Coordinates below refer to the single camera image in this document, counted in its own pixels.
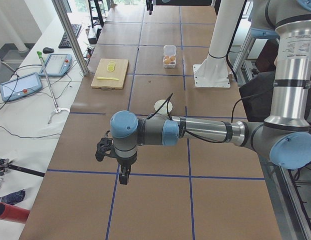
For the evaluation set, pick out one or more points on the blue patterned cloth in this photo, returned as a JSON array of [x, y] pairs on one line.
[[13, 198]]

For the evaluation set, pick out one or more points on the black computer mouse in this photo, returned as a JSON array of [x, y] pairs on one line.
[[48, 50]]

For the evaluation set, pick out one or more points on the red cylinder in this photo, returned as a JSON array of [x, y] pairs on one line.
[[13, 213]]

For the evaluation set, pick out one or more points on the metal reacher grabber stick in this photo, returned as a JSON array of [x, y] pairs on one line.
[[57, 109]]

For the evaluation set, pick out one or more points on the bamboo cutting board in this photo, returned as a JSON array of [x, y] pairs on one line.
[[119, 72]]

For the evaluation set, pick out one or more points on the blue teach pendant far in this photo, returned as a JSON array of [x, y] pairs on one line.
[[57, 64]]

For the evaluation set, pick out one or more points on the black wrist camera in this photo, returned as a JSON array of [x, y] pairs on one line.
[[105, 148]]

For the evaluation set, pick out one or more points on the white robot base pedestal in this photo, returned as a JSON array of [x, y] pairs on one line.
[[213, 72]]

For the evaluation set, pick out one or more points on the person in black jacket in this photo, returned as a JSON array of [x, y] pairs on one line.
[[257, 96]]

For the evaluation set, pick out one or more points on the yellow plastic knife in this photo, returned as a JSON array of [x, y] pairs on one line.
[[107, 78]]

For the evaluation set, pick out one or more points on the clear plastic egg box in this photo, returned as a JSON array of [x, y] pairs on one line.
[[169, 56]]

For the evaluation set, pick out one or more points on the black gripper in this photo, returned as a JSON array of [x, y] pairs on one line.
[[125, 166]]

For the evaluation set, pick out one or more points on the aluminium frame post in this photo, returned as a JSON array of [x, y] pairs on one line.
[[64, 19]]

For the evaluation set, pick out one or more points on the black tripod rod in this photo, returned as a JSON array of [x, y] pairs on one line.
[[6, 164]]

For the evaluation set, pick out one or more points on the blue teach pendant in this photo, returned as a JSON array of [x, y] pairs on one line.
[[57, 64], [21, 87]]

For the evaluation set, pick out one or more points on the white ceramic bowl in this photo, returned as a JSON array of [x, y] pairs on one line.
[[163, 107]]

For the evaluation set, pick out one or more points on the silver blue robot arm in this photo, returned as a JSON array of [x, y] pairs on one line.
[[282, 137]]

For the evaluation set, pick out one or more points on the blue teach pendant near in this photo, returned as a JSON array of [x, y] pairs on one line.
[[21, 87]]

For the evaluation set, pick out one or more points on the brown egg front cell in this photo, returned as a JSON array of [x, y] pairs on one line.
[[167, 60]]

